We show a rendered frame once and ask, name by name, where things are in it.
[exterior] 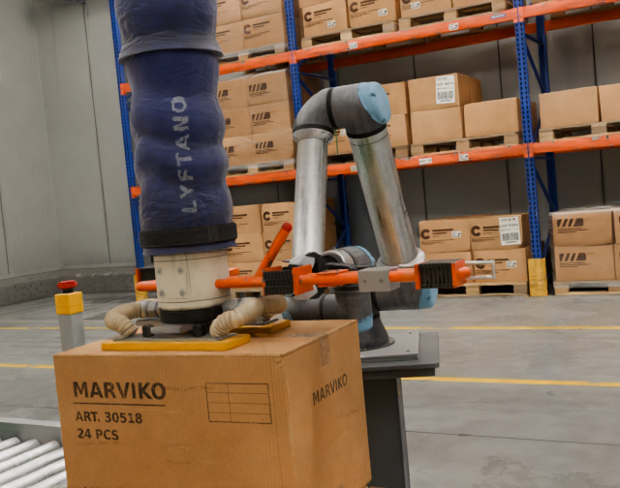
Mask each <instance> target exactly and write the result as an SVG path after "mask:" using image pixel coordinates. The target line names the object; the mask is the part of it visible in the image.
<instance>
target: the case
mask: <svg viewBox="0 0 620 488"><path fill-rule="evenodd" d="M290 322H291V326H290V327H287V328H284V329H282V330H279V331H277V332H274V333H271V334H249V335H250V342H249V343H247V344H244V345H242V346H239V347H237V348H234V349H231V350H229V351H102V343H104V342H106V341H110V340H113V339H116V338H119V337H122V336H120V335H116V336H113V337H110V338H106V339H104V340H101V341H97V342H94V343H91V344H87V345H84V346H81V347H77V348H74V349H70V350H67V351H61V352H59V353H56V354H54V355H53V365H54V374H55V382H56V391H57V400H58V409H59V417H60V426H61V435H62V443H63V452H64V461H65V470H66V478H67V487H68V488H364V487H365V486H366V485H367V483H368V482H369V481H370V480H371V479H372V477H371V467H370V456H369V445H368V435H367V424H366V413H365V403H364V391H363V380H362V370H361V359H360V348H359V338H358V327H357V320H290Z"/></svg>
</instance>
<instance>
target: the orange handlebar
mask: <svg viewBox="0 0 620 488"><path fill-rule="evenodd" d="M229 273H230V277H227V279H217V280H216V281H215V287H216V288H217V289H234V288H260V287H262V286H263V281H262V277H255V278H253V277H254V276H238V275H239V269H238V268H237V267H229ZM471 273H472V271H471V269H470V268H469V267H467V266H463V267H462V268H459V269H458V278H459V279H466V278H468V277H470V275H471ZM235 276H237V277H235ZM388 278H389V280H390V281H391V282H414V281H415V269H414V268H408V269H397V270H396V271H390V272H389V275H388ZM298 283H299V284H300V285H301V286H311V285H318V286H317V288H323V287H341V286H342V285H345V284H358V276H357V271H349V269H336V270H325V271H323V272H319V273H308V274H307V275H300V276H299V277H298ZM136 289H137V290H138V291H157V286H156V280H152V281H143V282H139V283H137V285H136Z"/></svg>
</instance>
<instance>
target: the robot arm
mask: <svg viewBox="0 0 620 488"><path fill-rule="evenodd" d="M390 116H391V111H390V104H389V100H388V95H387V93H386V91H385V89H384V88H383V86H382V85H380V84H379V83H378V82H374V81H372V82H360V83H357V84H351V85H344V86H338V87H329V88H326V89H324V90H322V91H320V92H318V93H317V94H315V95H314V96H312V97H311V98H310V99H309V100H308V101H307V102H306V103H305V105H304V106H303V107H302V108H301V110H300V112H299V113H298V115H297V117H296V119H295V121H294V126H293V139H294V141H295V142H296V143H297V153H296V174H295V193H294V233H293V252H292V259H284V260H282V262H288V263H289V265H288V266H301V265H306V264H312V273H319V272H323V271H325V270H336V269H349V271H357V267H358V266H375V267H385V266H398V267H399V264H414V263H420V262H423V261H426V259H425V255H424V252H423V251H422V250H421V249H419V248H417V247H416V243H415V239H414V236H413V232H412V228H411V223H410V219H409V215H408V211H407V207H406V203H405V199H404V196H403V192H402V188H401V184H400V179H399V175H398V171H397V167H396V163H395V160H394V156H393V152H392V148H391V144H390V140H389V136H388V128H387V126H388V124H387V122H388V121H389V120H390ZM340 129H345V131H346V134H347V137H348V138H349V142H350V144H351V148H352V152H353V155H354V159H355V163H356V169H357V173H358V176H359V180H360V184H361V187H362V191H363V194H364V198H365V201H366V205H367V209H368V212H369V216H370V220H371V223H372V227H373V230H374V233H375V237H376V241H377V244H378V248H379V252H380V258H379V259H378V261H377V263H375V260H374V258H372V257H371V255H370V253H369V252H368V251H367V250H366V249H364V248H362V247H360V246H346V247H344V248H340V249H336V248H335V247H332V250H330V251H326V252H325V229H326V179H327V153H328V145H329V144H330V143H331V142H332V141H333V140H334V132H335V131H336V130H340ZM313 286H314V290H311V291H308V292H306V293H302V294H299V295H295V292H294V293H293V294H286V295H285V298H286V299H287V302H288V307H287V310H286V311H285V312H283V313H281V314H282V318H283V320H357V327H358V338H359V348H360V349H369V348H374V347H378V346H381V345H384V344H386V343H387V342H388V333H387V331H386V329H385V327H384V325H383V323H382V321H381V317H380V311H399V310H420V309H428V308H432V307H433V306H434V305H435V302H436V299H437V295H438V289H419V290H416V282H408V283H401V282H400V288H397V289H395V290H391V291H368V292H360V291H359V289H358V284H345V285H342V286H341V287H329V288H330V294H324V292H325V290H326V288H327V287H323V288H317V286H318V285H313Z"/></svg>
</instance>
